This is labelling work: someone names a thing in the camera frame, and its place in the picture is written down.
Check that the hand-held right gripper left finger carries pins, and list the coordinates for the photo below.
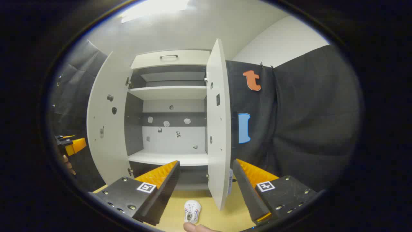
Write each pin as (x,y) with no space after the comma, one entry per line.
(164,193)

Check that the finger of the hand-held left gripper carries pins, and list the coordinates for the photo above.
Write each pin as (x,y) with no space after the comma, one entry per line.
(77,145)

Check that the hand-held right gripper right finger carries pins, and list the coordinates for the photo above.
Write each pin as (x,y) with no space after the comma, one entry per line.
(248,193)

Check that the white shoe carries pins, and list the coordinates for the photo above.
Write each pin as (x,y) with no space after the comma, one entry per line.
(192,211)

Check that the white shoe cabinet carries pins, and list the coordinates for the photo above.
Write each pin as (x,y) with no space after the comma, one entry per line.
(170,93)

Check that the white cabinet drawer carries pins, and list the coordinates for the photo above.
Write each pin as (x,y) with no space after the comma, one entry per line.
(170,58)

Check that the grey blue book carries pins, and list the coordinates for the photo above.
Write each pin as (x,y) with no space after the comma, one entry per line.
(230,182)

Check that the black backdrop cloth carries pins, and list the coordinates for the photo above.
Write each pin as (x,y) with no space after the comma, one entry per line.
(74,83)
(305,122)

